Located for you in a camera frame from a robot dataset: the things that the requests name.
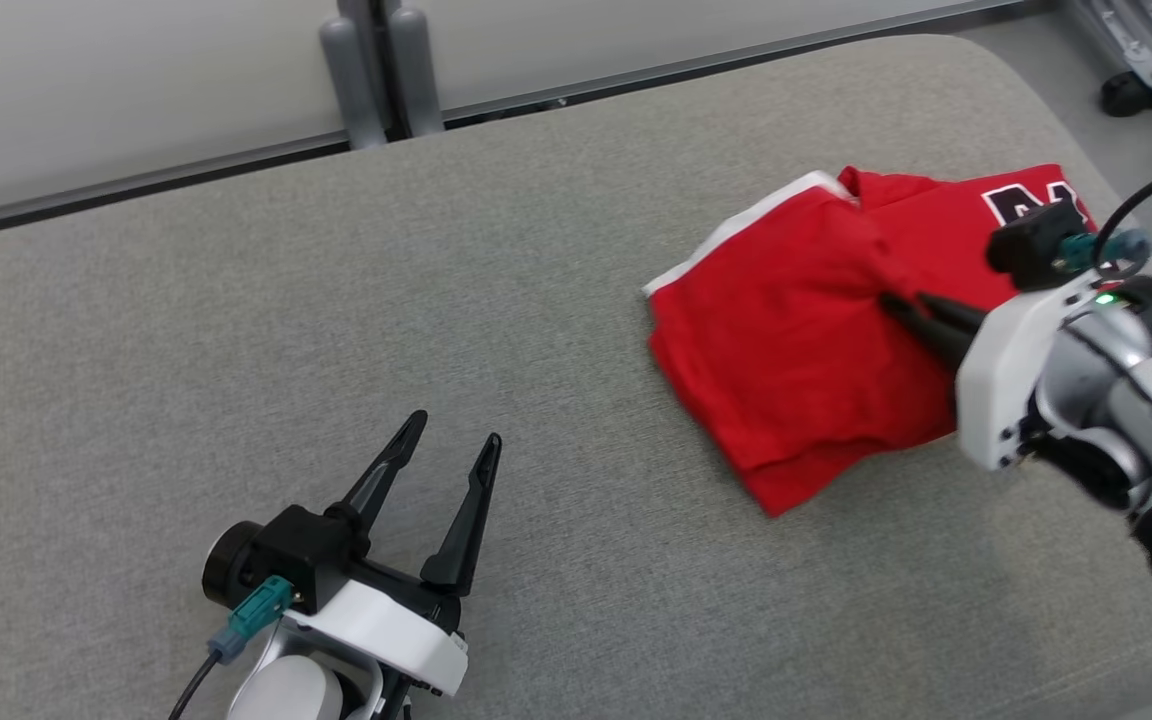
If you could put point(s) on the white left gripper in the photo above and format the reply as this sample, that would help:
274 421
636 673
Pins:
396 630

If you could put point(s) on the grey partition base rail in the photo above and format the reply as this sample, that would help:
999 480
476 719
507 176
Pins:
136 185
736 58

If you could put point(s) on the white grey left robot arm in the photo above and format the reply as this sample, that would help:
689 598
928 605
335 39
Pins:
286 690

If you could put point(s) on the grey metal partition post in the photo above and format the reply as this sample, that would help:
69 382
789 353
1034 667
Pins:
371 8

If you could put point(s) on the red shorts with white stripe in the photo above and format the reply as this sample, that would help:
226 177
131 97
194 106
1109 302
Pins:
786 350

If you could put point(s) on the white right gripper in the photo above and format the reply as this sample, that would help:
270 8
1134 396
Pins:
1001 390

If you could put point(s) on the grey wheeled stand legs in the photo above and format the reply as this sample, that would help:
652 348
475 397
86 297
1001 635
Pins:
1146 60

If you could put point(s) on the red jersey shirt white sleeves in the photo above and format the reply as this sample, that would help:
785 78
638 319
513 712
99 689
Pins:
936 220

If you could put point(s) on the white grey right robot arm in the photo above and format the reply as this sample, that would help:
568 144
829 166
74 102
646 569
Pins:
1136 420

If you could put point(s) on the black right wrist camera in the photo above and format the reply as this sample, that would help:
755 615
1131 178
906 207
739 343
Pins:
1036 245

